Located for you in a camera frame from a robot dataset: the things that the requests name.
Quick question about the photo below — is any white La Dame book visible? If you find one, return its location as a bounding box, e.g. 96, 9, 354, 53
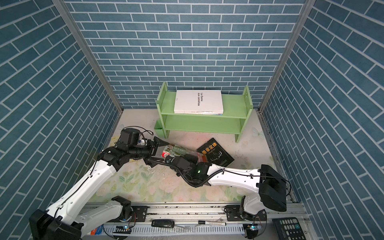
174, 90, 224, 114

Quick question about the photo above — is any black book yellow title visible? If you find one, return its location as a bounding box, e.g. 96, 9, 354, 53
197, 138, 234, 167

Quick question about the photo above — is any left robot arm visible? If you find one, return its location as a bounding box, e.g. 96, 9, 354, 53
29, 128, 168, 240

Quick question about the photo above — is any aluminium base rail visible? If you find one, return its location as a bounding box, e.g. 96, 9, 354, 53
52, 202, 319, 240

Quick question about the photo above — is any green nature encyclopedia book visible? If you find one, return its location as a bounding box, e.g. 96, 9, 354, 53
162, 145, 208, 164

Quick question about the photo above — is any black marker on rail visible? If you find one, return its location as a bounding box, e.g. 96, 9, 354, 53
198, 221, 227, 226

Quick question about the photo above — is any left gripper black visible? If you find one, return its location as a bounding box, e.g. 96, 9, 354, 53
128, 135, 170, 167

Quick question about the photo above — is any red blue pen package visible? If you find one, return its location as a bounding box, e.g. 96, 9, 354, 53
89, 226, 104, 236

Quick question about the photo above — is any black remote device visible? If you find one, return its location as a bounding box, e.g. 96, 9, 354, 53
151, 220, 175, 229

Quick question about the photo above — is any black calculator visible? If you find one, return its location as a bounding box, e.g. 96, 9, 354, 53
272, 217, 306, 240

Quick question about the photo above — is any space cover science magazine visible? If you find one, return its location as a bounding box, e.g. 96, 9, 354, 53
181, 112, 223, 116

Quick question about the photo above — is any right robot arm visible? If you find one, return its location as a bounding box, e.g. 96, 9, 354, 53
145, 156, 288, 215

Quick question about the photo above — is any green wooden shelf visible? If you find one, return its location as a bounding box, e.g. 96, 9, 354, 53
156, 82, 254, 143

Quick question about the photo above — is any small green pen cup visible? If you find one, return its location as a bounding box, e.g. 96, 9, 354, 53
154, 119, 166, 139

